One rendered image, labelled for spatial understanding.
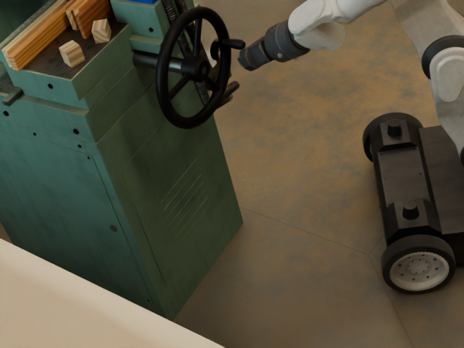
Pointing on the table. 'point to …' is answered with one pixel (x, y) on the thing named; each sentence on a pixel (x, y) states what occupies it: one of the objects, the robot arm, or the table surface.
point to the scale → (31, 17)
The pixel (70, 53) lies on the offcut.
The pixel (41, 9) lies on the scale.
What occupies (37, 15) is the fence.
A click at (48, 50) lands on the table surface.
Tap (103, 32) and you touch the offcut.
